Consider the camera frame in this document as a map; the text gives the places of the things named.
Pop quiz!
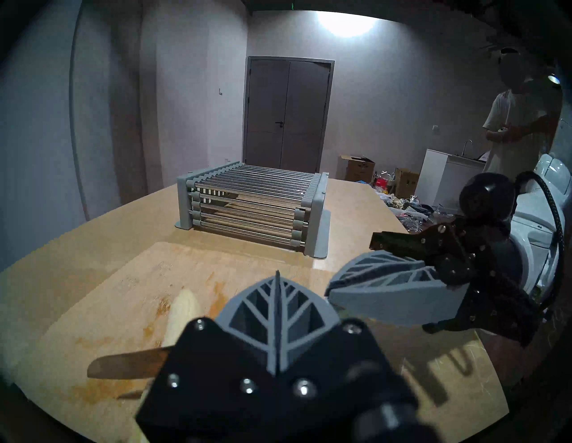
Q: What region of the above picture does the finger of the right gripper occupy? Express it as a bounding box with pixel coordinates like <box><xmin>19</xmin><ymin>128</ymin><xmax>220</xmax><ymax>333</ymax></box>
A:
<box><xmin>341</xmin><ymin>251</ymin><xmax>436</xmax><ymax>280</ymax></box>
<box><xmin>325</xmin><ymin>268</ymin><xmax>470</xmax><ymax>326</ymax></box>

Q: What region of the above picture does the bamboo cutting board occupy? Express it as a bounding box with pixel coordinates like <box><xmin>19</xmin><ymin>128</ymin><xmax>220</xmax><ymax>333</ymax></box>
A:
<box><xmin>9</xmin><ymin>241</ymin><xmax>340</xmax><ymax>443</ymax></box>

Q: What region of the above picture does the white sink cabinet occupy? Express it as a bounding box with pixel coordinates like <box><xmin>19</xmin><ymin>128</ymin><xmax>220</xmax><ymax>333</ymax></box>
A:
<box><xmin>421</xmin><ymin>149</ymin><xmax>488</xmax><ymax>210</ymax></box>

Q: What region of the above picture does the small kitchen knife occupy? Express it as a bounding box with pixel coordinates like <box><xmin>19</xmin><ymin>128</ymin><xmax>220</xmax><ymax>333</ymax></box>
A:
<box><xmin>87</xmin><ymin>346</ymin><xmax>172</xmax><ymax>381</ymax></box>

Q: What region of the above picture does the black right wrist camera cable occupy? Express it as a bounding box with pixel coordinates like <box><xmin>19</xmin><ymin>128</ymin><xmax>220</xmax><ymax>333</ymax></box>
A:
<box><xmin>516</xmin><ymin>171</ymin><xmax>564</xmax><ymax>313</ymax></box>

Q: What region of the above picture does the pile of mixed clutter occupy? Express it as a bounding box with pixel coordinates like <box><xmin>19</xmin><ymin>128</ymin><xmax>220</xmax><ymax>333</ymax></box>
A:
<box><xmin>374</xmin><ymin>170</ymin><xmax>458</xmax><ymax>234</ymax></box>

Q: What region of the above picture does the peeled pale banana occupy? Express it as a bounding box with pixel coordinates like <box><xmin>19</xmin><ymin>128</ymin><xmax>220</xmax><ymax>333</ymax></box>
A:
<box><xmin>130</xmin><ymin>288</ymin><xmax>202</xmax><ymax>443</ymax></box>

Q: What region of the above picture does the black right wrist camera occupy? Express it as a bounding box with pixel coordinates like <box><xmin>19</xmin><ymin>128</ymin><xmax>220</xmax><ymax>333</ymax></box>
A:
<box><xmin>459</xmin><ymin>173</ymin><xmax>519</xmax><ymax>224</ymax></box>

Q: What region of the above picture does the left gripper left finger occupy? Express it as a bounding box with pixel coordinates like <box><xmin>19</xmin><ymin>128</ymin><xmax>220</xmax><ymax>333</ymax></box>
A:
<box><xmin>135</xmin><ymin>270</ymin><xmax>278</xmax><ymax>443</ymax></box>

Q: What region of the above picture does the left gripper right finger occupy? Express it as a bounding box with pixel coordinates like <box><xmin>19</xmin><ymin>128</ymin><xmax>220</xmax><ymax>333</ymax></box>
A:
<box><xmin>255</xmin><ymin>272</ymin><xmax>418</xmax><ymax>443</ymax></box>

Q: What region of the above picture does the person in white t-shirt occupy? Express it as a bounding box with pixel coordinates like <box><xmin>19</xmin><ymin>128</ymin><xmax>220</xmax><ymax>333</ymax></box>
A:
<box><xmin>483</xmin><ymin>45</ymin><xmax>564</xmax><ymax>176</ymax></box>

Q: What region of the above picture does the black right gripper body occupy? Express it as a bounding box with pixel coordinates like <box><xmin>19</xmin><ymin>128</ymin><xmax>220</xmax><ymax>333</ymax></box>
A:
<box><xmin>370</xmin><ymin>219</ymin><xmax>550</xmax><ymax>347</ymax></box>

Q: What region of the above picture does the dark double door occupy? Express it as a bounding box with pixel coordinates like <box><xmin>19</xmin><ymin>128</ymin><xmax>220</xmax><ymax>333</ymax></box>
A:
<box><xmin>244</xmin><ymin>56</ymin><xmax>336</xmax><ymax>169</ymax></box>

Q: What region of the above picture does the grey metal-rod dish rack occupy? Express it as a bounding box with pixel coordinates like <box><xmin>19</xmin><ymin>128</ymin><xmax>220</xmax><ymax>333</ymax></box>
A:
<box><xmin>176</xmin><ymin>162</ymin><xmax>331</xmax><ymax>259</ymax></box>

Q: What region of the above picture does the open cardboard box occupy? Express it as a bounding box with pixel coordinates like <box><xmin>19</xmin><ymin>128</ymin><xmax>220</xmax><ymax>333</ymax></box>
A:
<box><xmin>340</xmin><ymin>154</ymin><xmax>376</xmax><ymax>184</ymax></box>

